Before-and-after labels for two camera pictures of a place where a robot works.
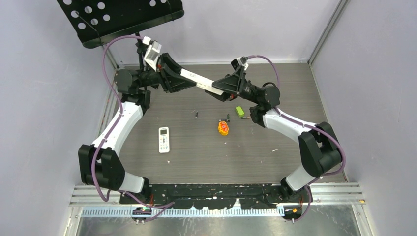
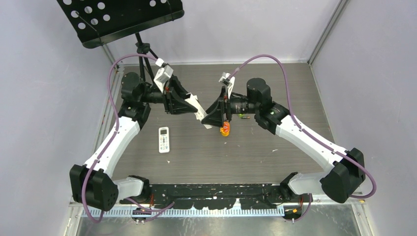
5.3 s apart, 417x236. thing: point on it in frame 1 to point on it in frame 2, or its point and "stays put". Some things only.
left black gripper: [169, 74] to [174, 97]
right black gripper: [232, 85] to [216, 113]
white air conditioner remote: [163, 140] stays put
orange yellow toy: [223, 128] stays put
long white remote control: [202, 82] to [200, 112]
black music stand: [95, 22] stays put
